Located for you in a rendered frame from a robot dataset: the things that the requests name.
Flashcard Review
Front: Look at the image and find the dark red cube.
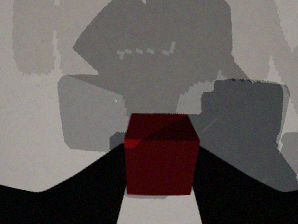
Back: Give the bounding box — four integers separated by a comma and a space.
124, 113, 200, 196

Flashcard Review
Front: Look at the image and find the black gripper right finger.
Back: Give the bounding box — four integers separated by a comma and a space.
193, 145, 298, 224

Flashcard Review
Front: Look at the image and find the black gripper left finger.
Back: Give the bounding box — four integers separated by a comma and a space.
0, 143, 126, 224

